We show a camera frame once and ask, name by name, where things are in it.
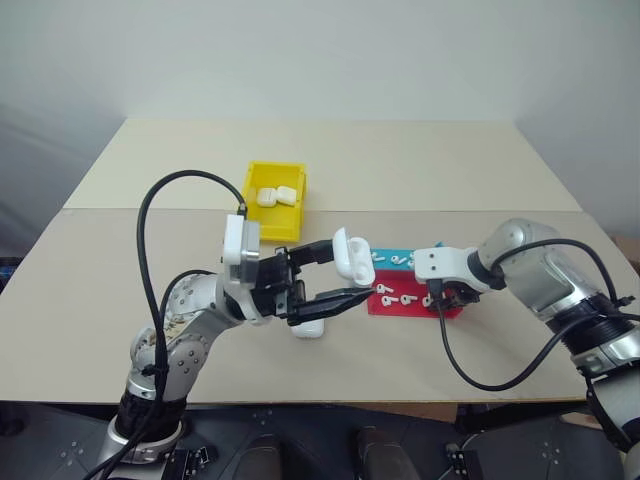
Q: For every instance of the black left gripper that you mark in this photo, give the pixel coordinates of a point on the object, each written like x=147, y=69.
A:
x=272, y=285

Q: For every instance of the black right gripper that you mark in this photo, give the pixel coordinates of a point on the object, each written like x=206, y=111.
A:
x=465, y=294

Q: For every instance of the white earbud case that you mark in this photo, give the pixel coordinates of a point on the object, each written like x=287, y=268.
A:
x=355, y=257
x=309, y=330
x=266, y=196
x=287, y=195

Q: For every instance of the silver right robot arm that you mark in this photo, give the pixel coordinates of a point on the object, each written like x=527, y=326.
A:
x=530, y=250

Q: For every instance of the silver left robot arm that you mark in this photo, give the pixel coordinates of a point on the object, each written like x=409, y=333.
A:
x=192, y=305

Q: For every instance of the closed white earbud case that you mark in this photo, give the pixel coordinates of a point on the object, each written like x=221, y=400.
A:
x=287, y=195
x=309, y=330
x=266, y=196

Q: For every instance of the yellow plastic bin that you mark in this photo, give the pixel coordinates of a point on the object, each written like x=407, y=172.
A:
x=275, y=220

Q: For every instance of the white earbud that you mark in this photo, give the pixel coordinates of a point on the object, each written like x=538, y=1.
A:
x=426, y=301
x=397, y=260
x=410, y=260
x=382, y=288
x=407, y=299
x=388, y=300
x=376, y=256

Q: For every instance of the red flat tray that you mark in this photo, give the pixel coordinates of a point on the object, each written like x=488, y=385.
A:
x=400, y=310

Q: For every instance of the blue flat tray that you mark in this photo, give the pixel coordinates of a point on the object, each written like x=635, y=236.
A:
x=387, y=251

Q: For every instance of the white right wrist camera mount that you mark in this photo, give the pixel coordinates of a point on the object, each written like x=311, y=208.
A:
x=442, y=262

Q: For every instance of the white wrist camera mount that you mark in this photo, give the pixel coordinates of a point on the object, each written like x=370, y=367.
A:
x=233, y=242
x=442, y=262

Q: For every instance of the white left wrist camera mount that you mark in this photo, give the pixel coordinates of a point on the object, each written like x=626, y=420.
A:
x=233, y=242

